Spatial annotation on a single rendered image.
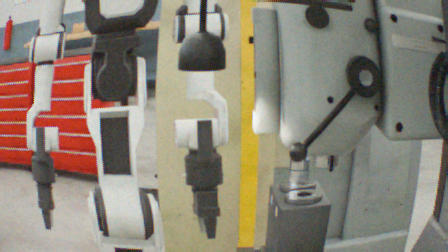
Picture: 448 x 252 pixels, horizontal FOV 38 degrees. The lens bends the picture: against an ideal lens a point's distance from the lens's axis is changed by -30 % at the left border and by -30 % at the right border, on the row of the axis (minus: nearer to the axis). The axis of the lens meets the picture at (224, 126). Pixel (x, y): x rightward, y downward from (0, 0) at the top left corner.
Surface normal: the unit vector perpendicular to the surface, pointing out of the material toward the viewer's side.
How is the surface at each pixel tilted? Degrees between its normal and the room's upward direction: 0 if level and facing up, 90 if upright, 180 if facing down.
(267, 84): 90
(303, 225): 90
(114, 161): 80
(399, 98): 90
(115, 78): 90
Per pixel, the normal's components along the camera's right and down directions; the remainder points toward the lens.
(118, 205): 0.20, -0.22
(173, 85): 0.05, 0.20
